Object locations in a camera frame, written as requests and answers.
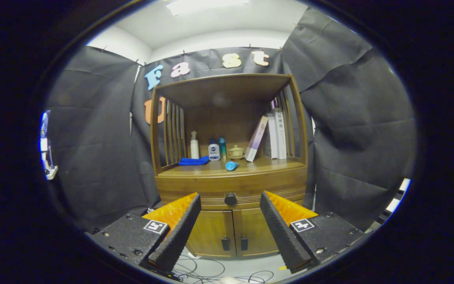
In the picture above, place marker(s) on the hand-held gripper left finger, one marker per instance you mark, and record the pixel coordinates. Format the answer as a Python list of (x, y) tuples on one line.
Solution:
[(181, 232)]

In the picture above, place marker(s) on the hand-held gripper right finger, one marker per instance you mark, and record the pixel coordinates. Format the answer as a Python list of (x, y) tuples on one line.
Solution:
[(280, 232)]

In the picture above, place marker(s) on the wooden drawer with black knob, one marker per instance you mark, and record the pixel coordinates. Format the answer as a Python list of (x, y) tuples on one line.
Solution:
[(211, 183)]

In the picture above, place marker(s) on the blue squeeze tube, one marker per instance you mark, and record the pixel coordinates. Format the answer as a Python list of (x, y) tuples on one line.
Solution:
[(231, 166)]

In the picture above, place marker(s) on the wooden cabinet door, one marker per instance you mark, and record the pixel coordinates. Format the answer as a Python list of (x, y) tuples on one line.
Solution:
[(209, 232), (254, 232)]

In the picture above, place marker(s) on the wooden countertop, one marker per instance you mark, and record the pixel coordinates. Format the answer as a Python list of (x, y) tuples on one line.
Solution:
[(258, 165)]

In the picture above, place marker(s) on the wooden cabinet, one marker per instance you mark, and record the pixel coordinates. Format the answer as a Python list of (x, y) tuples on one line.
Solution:
[(227, 88)]

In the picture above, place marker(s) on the blue folded cloth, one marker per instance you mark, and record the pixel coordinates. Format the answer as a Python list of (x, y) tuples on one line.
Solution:
[(193, 161)]

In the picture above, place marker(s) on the white pump bottle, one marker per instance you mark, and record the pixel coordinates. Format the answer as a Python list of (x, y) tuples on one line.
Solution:
[(194, 150)]

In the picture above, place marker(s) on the white bottle with blue cap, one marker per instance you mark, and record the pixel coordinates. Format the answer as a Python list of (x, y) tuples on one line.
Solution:
[(214, 153)]

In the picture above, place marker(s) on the beige lidded teacup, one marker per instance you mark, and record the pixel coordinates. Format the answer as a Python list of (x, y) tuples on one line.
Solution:
[(236, 152)]

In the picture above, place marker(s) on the teal slim bottle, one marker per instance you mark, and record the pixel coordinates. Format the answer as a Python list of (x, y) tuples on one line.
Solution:
[(222, 149)]

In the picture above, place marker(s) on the pink and purple book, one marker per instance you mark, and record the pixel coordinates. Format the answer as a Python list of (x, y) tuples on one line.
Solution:
[(256, 138)]

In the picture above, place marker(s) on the white book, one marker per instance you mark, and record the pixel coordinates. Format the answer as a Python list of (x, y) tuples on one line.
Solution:
[(280, 134)]

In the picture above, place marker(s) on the black and white equipment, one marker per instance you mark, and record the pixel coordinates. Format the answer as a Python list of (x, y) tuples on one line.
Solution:
[(402, 187)]

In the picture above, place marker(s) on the ceiling light panel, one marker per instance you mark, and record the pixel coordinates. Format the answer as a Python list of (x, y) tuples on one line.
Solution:
[(207, 6)]

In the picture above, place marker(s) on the white wall device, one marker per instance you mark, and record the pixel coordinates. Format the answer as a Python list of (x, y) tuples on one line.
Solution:
[(47, 157)]

